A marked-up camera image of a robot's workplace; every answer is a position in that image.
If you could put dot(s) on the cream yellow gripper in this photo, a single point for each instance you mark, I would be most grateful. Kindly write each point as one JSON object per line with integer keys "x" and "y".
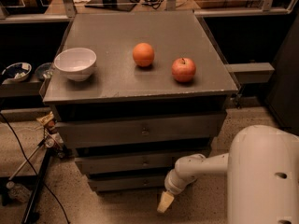
{"x": 172, "y": 184}

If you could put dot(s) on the grey bottom drawer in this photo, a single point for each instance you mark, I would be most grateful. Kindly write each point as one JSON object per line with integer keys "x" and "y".
{"x": 126, "y": 182}

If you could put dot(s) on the grey drawer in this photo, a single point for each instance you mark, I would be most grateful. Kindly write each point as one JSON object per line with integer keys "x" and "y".
{"x": 111, "y": 132}
{"x": 126, "y": 182}
{"x": 93, "y": 161}

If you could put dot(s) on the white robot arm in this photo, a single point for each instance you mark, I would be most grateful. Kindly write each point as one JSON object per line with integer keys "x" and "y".
{"x": 262, "y": 168}

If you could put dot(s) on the grey middle drawer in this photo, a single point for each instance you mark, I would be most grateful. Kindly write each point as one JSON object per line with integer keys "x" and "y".
{"x": 93, "y": 161}

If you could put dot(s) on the grey top drawer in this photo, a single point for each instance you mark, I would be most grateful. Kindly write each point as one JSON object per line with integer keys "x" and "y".
{"x": 111, "y": 132}

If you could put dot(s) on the grey drawer cabinet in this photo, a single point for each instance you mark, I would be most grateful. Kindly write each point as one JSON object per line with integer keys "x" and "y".
{"x": 120, "y": 89}

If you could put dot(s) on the red apple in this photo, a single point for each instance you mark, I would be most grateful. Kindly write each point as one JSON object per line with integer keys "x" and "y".
{"x": 183, "y": 70}

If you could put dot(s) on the black tripod stand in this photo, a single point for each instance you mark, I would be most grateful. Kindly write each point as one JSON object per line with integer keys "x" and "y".
{"x": 30, "y": 216}

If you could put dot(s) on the crumpled snack wrapper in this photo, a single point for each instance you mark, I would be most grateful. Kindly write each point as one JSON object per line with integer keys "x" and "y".
{"x": 47, "y": 121}

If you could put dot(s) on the clear plastic bottle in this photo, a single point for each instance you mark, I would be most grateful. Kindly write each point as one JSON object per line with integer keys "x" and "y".
{"x": 18, "y": 192}

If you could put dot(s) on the orange fruit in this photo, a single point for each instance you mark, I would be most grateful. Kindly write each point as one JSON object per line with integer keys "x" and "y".
{"x": 143, "y": 54}

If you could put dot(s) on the grey side shelf right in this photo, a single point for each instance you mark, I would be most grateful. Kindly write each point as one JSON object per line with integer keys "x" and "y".
{"x": 250, "y": 73}

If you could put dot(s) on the dark small bowl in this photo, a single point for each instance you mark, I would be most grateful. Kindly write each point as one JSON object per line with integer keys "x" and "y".
{"x": 44, "y": 71}

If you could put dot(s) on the grey left shelf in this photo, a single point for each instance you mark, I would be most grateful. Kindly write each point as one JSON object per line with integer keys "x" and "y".
{"x": 19, "y": 89}

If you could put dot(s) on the blue white bowl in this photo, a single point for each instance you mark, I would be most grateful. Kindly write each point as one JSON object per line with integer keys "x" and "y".
{"x": 16, "y": 72}

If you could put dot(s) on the black monitor base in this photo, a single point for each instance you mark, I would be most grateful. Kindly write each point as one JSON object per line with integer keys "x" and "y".
{"x": 118, "y": 5}

